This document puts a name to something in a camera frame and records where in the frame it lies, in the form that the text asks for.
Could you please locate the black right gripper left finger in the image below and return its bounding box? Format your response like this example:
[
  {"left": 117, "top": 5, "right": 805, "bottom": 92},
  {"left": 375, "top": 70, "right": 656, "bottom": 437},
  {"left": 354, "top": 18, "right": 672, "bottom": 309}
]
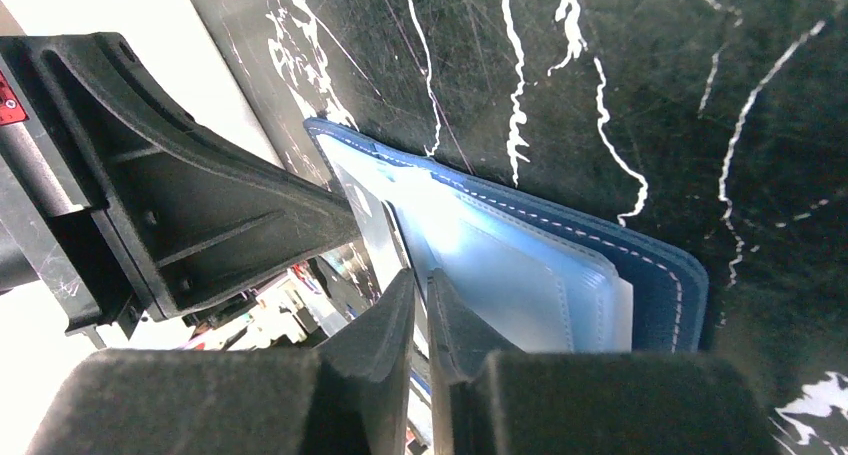
[{"left": 28, "top": 269, "right": 416, "bottom": 454}]

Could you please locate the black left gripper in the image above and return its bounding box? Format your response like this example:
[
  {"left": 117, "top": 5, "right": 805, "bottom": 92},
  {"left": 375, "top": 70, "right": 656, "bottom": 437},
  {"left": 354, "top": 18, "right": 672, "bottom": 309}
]
[{"left": 1, "top": 33, "right": 357, "bottom": 336}]

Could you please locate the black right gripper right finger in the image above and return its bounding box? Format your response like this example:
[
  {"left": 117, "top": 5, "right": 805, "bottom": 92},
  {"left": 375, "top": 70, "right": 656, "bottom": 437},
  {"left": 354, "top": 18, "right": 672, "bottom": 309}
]
[{"left": 427, "top": 270, "right": 777, "bottom": 454}]

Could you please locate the blue leather card holder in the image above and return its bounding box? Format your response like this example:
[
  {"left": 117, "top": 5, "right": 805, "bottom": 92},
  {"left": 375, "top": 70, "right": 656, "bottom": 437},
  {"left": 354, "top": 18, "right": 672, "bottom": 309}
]
[{"left": 304, "top": 118, "right": 709, "bottom": 353}]

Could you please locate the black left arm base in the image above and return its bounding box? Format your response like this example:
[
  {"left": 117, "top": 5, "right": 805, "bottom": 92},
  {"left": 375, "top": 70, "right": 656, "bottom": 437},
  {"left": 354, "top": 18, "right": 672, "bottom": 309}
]
[{"left": 179, "top": 241, "right": 381, "bottom": 351}]

